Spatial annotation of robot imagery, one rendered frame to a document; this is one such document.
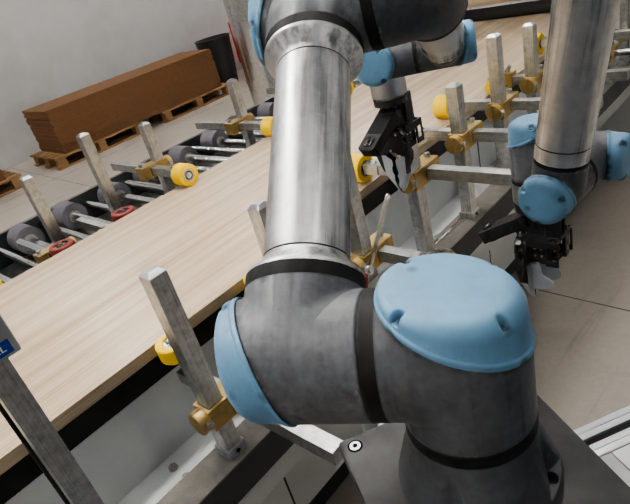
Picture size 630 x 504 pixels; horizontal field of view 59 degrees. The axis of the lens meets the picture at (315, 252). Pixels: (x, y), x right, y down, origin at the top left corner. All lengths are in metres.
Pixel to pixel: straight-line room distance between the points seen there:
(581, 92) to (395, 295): 0.45
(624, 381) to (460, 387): 1.79
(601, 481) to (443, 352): 0.24
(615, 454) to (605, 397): 1.41
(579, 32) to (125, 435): 1.08
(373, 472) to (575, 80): 0.53
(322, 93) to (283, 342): 0.27
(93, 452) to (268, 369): 0.83
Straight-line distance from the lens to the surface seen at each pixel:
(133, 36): 9.07
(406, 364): 0.43
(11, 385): 0.88
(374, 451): 0.64
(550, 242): 1.07
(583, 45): 0.78
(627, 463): 0.74
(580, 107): 0.81
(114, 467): 1.30
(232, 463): 1.17
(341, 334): 0.45
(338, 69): 0.63
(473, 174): 1.41
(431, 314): 0.42
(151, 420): 1.30
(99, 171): 2.09
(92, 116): 7.29
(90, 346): 1.30
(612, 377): 2.22
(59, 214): 2.51
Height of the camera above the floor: 1.52
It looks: 28 degrees down
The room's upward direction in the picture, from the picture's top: 16 degrees counter-clockwise
